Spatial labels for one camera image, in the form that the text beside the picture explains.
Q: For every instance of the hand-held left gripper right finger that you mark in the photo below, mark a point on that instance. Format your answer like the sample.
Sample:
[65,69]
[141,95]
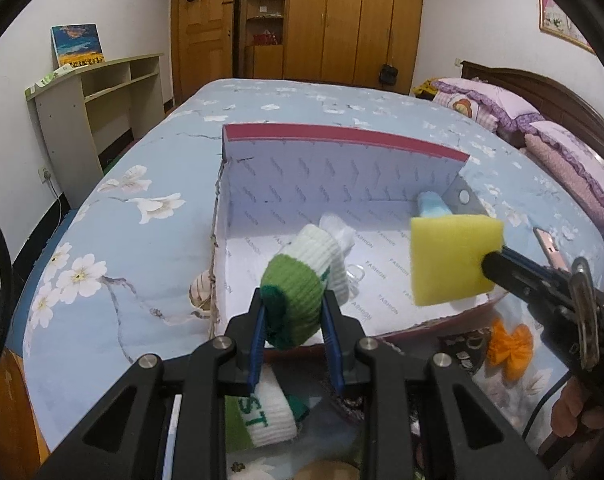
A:
[332,345]

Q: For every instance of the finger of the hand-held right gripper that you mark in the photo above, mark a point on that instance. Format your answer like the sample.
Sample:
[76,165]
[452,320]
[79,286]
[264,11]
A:
[522,277]

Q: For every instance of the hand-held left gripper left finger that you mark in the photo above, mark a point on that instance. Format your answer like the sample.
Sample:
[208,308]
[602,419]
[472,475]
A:
[258,340]

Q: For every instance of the green and white sock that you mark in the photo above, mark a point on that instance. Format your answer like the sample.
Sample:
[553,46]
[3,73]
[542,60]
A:
[294,290]
[262,415]

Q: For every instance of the yellow sponge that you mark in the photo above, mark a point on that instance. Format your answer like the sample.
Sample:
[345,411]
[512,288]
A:
[452,260]

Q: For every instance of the red cardboard box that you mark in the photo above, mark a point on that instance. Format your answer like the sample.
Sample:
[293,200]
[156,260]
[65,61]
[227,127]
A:
[342,185]

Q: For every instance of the person's right hand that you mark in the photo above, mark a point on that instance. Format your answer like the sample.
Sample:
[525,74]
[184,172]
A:
[574,412]

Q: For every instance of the pink smartphone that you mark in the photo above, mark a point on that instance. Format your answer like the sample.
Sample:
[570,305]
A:
[551,250]

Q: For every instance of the beige striped cloth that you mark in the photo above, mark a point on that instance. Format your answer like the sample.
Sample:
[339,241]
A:
[201,295]

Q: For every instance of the orange fabric bow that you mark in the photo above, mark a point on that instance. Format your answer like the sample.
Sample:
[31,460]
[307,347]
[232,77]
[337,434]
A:
[509,352]

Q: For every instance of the dark patterned cloth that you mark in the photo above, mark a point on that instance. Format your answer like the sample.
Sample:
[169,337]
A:
[467,352]

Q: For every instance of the white crumpled cloth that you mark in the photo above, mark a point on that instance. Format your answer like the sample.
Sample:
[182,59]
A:
[339,232]

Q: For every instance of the light blue rolled cloth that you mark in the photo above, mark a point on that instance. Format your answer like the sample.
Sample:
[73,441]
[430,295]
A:
[432,206]

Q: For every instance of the pink ruffled pillow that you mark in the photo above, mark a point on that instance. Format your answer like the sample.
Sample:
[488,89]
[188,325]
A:
[577,170]

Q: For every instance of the blue floral bed sheet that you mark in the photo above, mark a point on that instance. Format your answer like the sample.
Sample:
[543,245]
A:
[146,270]

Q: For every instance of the purple ruffled pillow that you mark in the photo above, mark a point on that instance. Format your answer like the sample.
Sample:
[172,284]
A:
[502,105]

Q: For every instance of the checked cartoon pillow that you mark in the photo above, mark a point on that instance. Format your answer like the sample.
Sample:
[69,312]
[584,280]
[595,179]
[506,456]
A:
[469,110]

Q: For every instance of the yellow and black cloth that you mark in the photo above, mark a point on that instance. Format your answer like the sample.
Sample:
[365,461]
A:
[424,90]

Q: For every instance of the black hanging bag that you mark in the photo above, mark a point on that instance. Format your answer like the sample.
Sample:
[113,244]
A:
[388,75]

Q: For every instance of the beige shelf desk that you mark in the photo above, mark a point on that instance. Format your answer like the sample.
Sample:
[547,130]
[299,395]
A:
[66,125]

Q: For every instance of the wooden door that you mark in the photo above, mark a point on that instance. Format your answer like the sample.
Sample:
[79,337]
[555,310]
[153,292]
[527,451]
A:
[204,45]

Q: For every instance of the red ornament on shelf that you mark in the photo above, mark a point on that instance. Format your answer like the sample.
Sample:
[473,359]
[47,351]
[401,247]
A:
[264,38]

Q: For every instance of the wooden wardrobe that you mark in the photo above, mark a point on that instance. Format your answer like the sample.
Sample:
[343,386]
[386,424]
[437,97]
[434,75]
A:
[347,20]

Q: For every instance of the green and white packet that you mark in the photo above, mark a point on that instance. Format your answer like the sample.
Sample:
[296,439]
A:
[46,80]

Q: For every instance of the blue and yellow painting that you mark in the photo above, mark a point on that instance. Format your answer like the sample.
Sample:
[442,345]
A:
[78,45]

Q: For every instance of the framed wall picture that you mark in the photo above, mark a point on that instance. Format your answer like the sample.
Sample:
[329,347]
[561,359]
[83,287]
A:
[564,22]

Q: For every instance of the wall power outlet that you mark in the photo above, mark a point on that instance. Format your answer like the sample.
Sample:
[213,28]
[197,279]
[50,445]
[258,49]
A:
[44,175]

